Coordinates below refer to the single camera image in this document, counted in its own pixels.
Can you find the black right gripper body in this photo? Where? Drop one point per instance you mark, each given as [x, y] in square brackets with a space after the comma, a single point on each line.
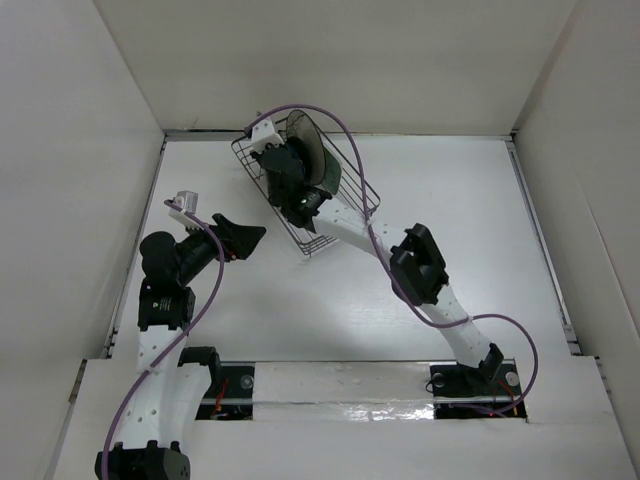
[271, 146]

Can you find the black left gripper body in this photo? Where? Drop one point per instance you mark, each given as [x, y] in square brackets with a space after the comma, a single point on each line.
[232, 249]

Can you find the cream round plate tree drawing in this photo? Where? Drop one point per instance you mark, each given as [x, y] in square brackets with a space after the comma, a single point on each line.
[303, 135]

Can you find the dark blue leaf-shaped plate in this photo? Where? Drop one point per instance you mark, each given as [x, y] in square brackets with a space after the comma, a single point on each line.
[299, 154]

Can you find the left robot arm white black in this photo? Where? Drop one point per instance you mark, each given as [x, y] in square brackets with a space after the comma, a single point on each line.
[147, 437]

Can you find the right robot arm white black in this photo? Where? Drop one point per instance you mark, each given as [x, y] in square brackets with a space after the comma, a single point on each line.
[411, 256]

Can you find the grey wire dish rack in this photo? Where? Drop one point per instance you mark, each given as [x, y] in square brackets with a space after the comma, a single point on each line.
[355, 190]

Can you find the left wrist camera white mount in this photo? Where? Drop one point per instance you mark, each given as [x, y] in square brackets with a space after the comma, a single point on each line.
[182, 208]

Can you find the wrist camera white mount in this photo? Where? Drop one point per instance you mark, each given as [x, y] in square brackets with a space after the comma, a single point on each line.
[264, 135]
[182, 208]

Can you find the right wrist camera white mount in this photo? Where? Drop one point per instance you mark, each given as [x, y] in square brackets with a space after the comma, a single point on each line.
[264, 135]

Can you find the silver front rail tape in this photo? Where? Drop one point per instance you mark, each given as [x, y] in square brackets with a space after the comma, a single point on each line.
[359, 391]

